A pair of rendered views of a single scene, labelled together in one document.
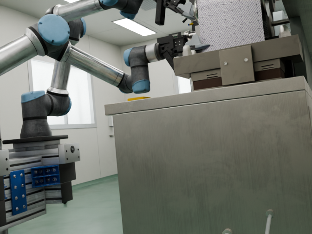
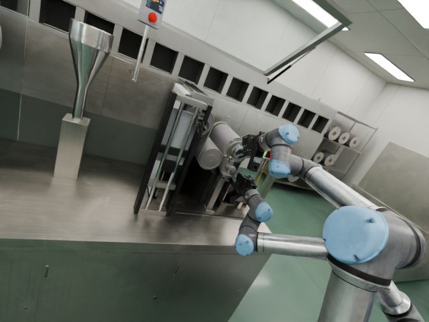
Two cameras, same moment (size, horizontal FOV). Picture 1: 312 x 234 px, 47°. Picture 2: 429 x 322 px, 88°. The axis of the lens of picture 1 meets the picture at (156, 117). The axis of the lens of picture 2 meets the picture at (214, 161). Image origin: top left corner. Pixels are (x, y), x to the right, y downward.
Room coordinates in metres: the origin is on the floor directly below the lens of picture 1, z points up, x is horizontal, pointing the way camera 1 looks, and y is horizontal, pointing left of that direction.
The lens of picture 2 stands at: (2.37, 0.36, 1.55)
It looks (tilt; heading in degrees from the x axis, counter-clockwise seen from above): 20 degrees down; 216
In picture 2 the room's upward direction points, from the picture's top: 24 degrees clockwise
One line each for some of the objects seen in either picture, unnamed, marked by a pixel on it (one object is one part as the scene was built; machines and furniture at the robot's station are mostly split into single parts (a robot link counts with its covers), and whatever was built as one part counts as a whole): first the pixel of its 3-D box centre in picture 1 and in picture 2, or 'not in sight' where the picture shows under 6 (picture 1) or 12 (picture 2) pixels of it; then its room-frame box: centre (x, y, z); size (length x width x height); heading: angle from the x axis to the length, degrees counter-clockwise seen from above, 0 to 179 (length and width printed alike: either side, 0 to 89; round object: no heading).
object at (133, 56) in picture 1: (138, 56); (259, 208); (1.50, 0.05, 1.11); 0.11 x 0.08 x 0.09; 65
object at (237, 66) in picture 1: (237, 65); not in sight; (1.11, -0.27, 0.96); 0.10 x 0.03 x 0.11; 65
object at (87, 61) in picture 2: not in sight; (77, 115); (2.04, -0.62, 1.18); 0.14 x 0.14 x 0.57
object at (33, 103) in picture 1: (35, 103); not in sight; (1.78, 0.59, 0.98); 0.13 x 0.12 x 0.14; 147
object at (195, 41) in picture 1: (196, 42); not in sight; (1.37, -0.18, 1.12); 0.09 x 0.03 x 0.06; 64
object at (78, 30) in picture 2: not in sight; (91, 36); (2.04, -0.62, 1.50); 0.14 x 0.14 x 0.06
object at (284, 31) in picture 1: (284, 31); not in sight; (1.09, -0.42, 1.05); 0.04 x 0.04 x 0.04
